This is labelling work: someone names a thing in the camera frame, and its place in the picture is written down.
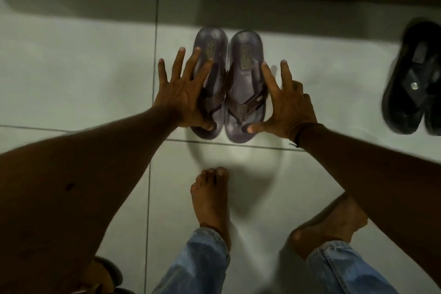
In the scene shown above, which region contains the black wrist thread bracelet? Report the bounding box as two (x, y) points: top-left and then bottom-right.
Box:
(288, 122), (326, 148)

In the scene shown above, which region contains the person's right forearm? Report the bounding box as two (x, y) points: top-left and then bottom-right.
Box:
(298, 124), (441, 288)

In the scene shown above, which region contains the person's right hand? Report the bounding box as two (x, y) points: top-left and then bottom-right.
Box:
(247, 59), (318, 142)

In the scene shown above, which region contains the person's right jeans leg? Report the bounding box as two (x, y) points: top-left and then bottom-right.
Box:
(306, 241), (399, 294)

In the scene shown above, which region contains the person's left foot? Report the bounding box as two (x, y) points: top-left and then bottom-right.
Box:
(190, 167), (232, 251)

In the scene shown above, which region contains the person's left jeans leg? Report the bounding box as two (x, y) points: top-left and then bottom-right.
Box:
(153, 227), (231, 294)

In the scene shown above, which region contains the black sandal with stud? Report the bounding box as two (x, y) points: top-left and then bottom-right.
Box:
(381, 21), (441, 135)

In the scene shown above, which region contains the person's jeans leg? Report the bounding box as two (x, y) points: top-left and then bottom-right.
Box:
(153, 227), (231, 294)
(306, 241), (399, 294)

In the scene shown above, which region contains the brown sandal with grey sole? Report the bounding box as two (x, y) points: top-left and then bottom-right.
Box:
(73, 256), (136, 294)

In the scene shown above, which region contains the person's left forearm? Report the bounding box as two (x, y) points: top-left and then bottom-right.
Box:
(0, 106), (180, 294)

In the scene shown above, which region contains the person's foot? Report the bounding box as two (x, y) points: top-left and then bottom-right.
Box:
(190, 167), (232, 251)
(289, 193), (369, 260)

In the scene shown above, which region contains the person's left hand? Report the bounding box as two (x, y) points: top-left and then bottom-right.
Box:
(153, 47), (214, 132)

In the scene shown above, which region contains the brown strap flip-flop sandal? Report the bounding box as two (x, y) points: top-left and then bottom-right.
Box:
(190, 27), (230, 140)
(224, 31), (268, 144)

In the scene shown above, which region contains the person's right foot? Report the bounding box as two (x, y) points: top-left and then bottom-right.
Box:
(289, 193), (369, 260)

